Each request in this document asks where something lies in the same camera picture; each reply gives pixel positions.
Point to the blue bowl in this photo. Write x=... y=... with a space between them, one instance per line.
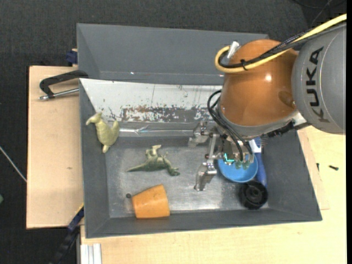
x=242 y=175

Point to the small black screw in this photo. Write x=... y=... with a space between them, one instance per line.
x=334 y=168

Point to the orange cup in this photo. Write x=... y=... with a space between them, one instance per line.
x=151 y=202

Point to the dark green toy dinosaur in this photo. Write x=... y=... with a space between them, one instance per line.
x=154 y=164

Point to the pale yellow-green toy dinosaur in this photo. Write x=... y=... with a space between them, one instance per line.
x=105 y=132

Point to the grey metal bin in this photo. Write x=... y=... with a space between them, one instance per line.
x=154 y=54

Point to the blue and white tool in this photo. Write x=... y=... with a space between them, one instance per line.
x=262 y=172

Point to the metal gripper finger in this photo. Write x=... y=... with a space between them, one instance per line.
x=202 y=178
x=200 y=136

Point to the black round knob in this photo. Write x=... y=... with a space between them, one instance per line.
x=253 y=194

